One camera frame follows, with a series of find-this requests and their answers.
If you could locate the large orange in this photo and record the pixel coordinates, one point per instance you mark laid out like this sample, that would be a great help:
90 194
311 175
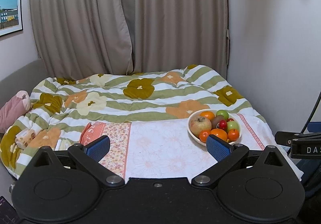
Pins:
220 133

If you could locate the white pink floral cloth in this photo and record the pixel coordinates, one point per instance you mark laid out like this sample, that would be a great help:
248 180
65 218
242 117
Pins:
157 149

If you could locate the brown kiwi with sticker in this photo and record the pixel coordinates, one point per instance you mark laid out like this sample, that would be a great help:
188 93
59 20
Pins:
215 121

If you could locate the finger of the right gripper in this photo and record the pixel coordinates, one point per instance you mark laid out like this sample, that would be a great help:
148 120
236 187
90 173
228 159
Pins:
286 138
314 127

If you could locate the green apple front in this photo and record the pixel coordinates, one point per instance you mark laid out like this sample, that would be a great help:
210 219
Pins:
232 125

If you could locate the framed picture on wall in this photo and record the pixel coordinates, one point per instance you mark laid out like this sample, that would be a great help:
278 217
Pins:
11 17

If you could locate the orange mandarin back of bowl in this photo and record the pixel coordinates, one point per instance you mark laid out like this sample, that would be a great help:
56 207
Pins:
208 114

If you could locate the small tissue box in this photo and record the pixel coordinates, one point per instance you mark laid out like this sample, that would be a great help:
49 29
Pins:
24 138

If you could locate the green apple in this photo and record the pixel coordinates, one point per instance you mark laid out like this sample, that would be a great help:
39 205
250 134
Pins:
232 125
223 113

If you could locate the large red cherry tomato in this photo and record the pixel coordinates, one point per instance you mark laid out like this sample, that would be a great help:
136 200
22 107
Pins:
223 125

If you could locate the pink plush toy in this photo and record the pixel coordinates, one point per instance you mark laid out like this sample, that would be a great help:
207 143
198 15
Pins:
17 106

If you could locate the large yellow-red apple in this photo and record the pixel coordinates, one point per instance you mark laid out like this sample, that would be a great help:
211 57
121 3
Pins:
198 124

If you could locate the small mandarin with stem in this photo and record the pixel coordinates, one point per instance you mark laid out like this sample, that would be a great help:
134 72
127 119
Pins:
233 135

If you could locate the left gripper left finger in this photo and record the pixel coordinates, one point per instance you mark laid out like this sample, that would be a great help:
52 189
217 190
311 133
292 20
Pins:
87 159

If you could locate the floral striped duvet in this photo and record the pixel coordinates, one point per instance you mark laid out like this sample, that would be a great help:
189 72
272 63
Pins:
61 108

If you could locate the white fruit bowl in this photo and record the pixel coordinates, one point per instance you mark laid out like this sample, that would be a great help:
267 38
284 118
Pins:
197 113

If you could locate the beige curtain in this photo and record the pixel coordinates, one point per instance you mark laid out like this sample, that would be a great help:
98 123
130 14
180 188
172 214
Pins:
78 38

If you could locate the grey bed headboard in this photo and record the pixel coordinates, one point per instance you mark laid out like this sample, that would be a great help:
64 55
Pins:
26 78

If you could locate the green apple back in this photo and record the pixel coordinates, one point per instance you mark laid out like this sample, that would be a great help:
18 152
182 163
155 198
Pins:
223 113

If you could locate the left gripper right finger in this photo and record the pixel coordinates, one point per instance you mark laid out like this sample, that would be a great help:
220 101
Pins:
228 158

